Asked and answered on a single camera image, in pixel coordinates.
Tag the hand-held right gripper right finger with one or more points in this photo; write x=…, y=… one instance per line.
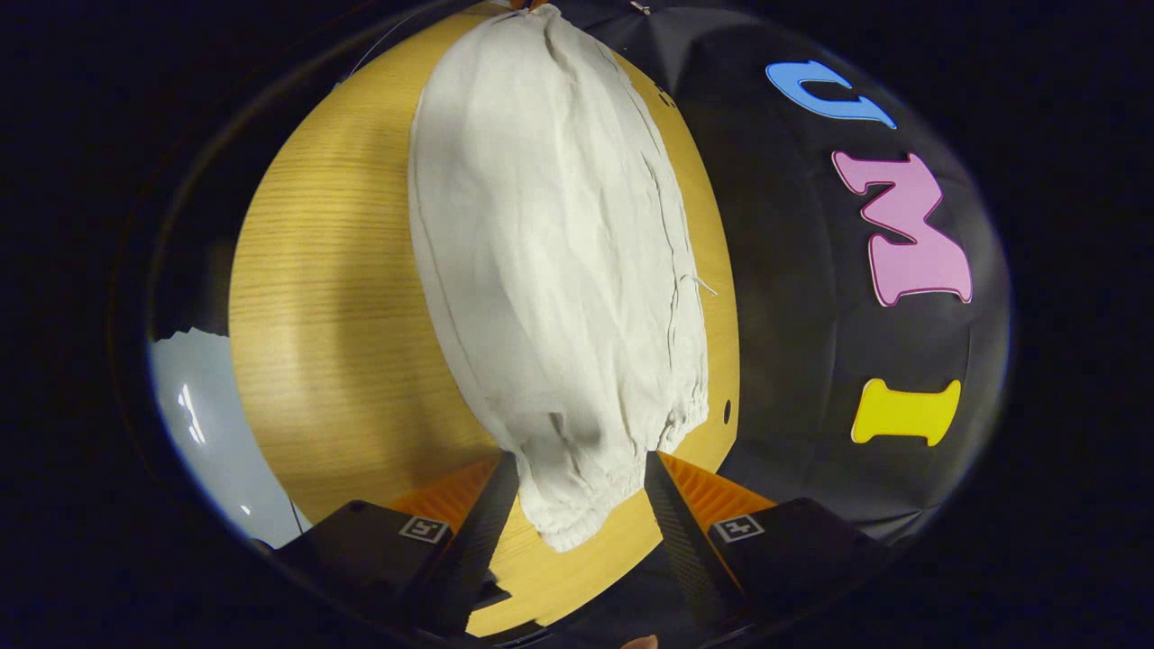
x=676, y=541

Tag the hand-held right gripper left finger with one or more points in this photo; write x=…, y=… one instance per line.
x=482, y=541

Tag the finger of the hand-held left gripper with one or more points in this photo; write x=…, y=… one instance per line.
x=527, y=4

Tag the white jeans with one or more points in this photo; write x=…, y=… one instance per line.
x=559, y=270

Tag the black backdrop cloth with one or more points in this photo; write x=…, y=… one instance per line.
x=784, y=315

